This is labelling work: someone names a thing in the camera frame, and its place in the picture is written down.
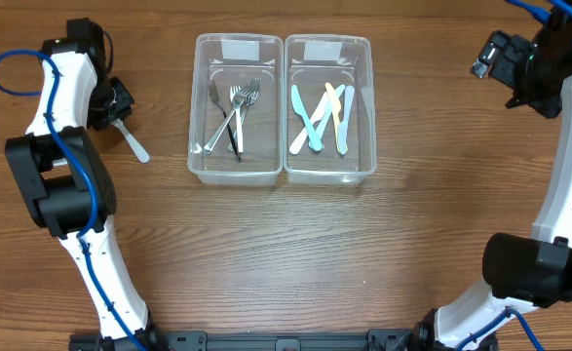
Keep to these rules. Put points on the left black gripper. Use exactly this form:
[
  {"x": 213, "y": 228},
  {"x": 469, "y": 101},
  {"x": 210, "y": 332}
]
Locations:
[{"x": 118, "y": 104}]

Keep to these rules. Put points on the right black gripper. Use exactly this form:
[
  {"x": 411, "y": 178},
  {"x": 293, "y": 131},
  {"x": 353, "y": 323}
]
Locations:
[{"x": 510, "y": 60}]

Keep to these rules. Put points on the white plastic fork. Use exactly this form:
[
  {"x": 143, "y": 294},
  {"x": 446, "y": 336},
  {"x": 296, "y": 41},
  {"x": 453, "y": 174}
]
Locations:
[{"x": 139, "y": 151}]

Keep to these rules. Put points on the pale blue plastic knife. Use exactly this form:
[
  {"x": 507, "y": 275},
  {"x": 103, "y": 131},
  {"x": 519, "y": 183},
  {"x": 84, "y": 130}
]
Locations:
[{"x": 327, "y": 117}]

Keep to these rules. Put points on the yellow plastic knife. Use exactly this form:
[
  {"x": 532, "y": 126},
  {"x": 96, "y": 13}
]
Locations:
[{"x": 335, "y": 104}]

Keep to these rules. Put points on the white plastic knife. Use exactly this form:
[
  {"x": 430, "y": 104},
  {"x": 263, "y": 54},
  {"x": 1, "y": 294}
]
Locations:
[{"x": 298, "y": 142}]

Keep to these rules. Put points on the teal plastic knife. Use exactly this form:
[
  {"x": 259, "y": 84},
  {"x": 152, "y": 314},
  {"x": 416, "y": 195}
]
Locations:
[{"x": 299, "y": 108}]

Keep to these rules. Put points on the metal fork tall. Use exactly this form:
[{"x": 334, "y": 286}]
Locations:
[{"x": 215, "y": 100}]

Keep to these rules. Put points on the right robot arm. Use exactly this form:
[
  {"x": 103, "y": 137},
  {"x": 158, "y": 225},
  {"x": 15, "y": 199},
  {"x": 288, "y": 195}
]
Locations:
[{"x": 520, "y": 274}]

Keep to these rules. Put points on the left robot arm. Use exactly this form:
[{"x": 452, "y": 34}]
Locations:
[{"x": 66, "y": 187}]

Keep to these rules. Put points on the left clear plastic container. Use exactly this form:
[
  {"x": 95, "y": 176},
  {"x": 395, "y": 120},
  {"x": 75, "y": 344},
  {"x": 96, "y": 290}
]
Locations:
[{"x": 233, "y": 59}]

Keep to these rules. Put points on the clear plastic container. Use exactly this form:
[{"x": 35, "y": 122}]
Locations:
[
  {"x": 312, "y": 60},
  {"x": 233, "y": 59}
]

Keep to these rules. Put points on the right clear plastic container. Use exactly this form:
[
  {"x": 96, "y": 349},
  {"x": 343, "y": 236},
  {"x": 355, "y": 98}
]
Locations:
[{"x": 312, "y": 60}]

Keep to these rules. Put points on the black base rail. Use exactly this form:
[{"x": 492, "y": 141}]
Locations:
[{"x": 372, "y": 340}]

